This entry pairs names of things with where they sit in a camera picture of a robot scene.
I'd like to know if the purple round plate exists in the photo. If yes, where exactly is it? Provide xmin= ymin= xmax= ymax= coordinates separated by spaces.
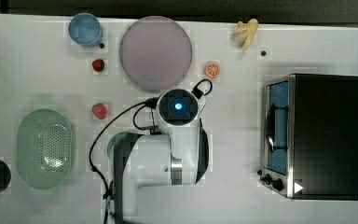
xmin=119 ymin=16 xmax=193 ymax=91

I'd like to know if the dark red toy strawberry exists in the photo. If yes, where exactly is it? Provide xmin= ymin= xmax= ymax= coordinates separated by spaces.
xmin=92 ymin=59 xmax=105 ymax=72

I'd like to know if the orange slice toy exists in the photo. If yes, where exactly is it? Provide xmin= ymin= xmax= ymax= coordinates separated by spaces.
xmin=204 ymin=62 xmax=220 ymax=78

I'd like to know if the green oval strainer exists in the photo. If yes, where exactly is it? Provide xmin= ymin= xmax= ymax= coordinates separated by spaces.
xmin=16 ymin=108 xmax=73 ymax=189

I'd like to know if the yellow banana toy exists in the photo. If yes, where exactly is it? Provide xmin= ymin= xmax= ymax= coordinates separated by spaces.
xmin=231 ymin=19 xmax=258 ymax=51

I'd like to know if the silver black toaster oven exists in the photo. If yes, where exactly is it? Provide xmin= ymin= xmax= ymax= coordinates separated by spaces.
xmin=257 ymin=74 xmax=358 ymax=201

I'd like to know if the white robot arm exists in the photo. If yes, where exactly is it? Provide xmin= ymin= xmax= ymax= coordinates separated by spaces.
xmin=108 ymin=88 xmax=209 ymax=224

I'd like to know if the light red toy strawberry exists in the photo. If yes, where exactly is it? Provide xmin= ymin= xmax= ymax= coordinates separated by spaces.
xmin=91 ymin=103 xmax=107 ymax=119

